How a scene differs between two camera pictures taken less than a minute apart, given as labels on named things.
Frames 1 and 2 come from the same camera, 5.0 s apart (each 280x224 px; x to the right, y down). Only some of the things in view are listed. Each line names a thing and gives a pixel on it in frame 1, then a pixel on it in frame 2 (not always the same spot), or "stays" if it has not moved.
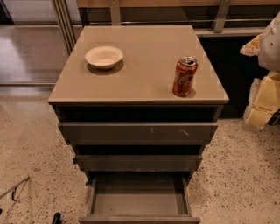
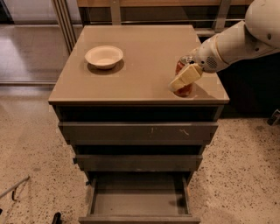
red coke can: (185, 74) stays
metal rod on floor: (13, 187) stays
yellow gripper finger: (263, 100) to (205, 56)
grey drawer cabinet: (136, 104) stays
